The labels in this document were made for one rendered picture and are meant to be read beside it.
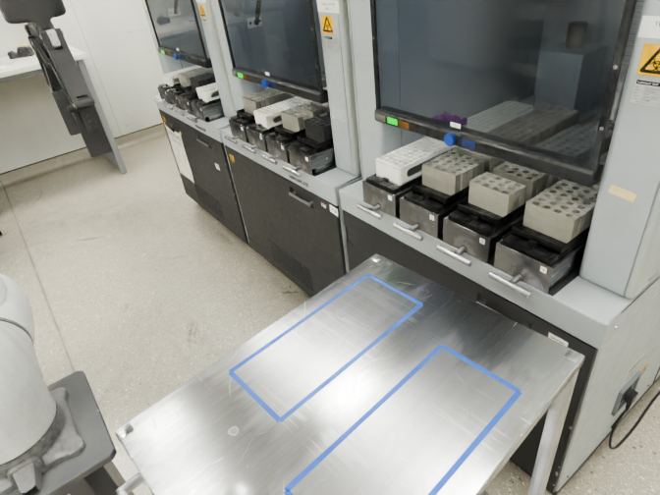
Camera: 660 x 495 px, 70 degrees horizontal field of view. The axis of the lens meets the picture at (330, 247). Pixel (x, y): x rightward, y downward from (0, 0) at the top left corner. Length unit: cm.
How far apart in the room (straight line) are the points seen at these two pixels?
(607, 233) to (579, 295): 14
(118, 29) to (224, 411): 401
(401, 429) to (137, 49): 419
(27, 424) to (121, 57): 386
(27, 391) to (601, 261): 109
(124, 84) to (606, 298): 412
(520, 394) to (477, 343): 11
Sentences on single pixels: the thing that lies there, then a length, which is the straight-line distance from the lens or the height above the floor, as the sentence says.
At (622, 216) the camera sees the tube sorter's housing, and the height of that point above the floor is 91.
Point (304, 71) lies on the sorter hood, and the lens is 159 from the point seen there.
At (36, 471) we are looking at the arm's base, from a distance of 100.
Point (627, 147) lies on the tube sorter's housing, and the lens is 98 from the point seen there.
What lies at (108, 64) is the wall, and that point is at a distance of 454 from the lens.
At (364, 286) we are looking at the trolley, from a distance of 95.
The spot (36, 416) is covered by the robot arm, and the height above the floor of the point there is 80.
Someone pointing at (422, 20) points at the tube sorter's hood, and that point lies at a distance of 117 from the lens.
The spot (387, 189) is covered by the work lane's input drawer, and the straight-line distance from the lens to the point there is 130.
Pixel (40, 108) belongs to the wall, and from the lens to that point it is 450.
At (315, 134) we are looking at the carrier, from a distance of 164.
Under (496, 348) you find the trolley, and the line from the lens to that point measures 84.
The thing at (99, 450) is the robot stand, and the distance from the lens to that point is 100.
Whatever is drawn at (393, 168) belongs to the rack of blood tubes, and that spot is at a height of 86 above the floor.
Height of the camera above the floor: 142
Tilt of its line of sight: 34 degrees down
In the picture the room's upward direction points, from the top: 8 degrees counter-clockwise
